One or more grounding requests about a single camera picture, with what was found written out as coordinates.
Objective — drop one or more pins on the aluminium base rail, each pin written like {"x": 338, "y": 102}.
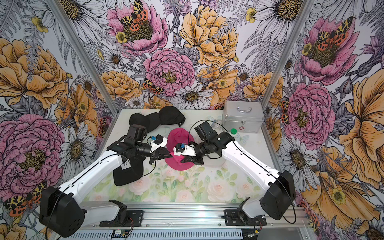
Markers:
{"x": 194, "y": 221}

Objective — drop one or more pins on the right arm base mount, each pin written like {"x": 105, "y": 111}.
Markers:
{"x": 239, "y": 218}

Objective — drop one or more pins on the pink cap back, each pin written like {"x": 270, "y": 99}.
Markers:
{"x": 177, "y": 136}

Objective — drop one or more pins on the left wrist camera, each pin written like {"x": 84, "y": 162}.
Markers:
{"x": 158, "y": 142}

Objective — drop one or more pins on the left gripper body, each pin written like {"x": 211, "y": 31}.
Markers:
{"x": 143, "y": 149}

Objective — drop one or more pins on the black cap with white logo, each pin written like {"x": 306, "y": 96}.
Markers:
{"x": 125, "y": 175}

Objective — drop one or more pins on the silver first aid case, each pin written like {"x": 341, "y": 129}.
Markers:
{"x": 245, "y": 117}

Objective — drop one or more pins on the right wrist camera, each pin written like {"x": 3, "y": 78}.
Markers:
{"x": 184, "y": 150}

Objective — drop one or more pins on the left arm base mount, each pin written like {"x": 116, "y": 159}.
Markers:
{"x": 124, "y": 218}

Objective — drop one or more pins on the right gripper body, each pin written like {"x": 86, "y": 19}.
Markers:
{"x": 202, "y": 149}

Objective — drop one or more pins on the floral table mat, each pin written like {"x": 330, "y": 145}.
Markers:
{"x": 220, "y": 182}

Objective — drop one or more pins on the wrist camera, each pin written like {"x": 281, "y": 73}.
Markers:
{"x": 184, "y": 150}
{"x": 158, "y": 142}

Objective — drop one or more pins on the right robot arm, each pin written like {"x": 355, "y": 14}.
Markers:
{"x": 278, "y": 187}

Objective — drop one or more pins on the white bottle green lid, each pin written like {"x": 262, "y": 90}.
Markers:
{"x": 233, "y": 132}

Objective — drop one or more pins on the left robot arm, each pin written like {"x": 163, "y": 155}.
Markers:
{"x": 61, "y": 209}

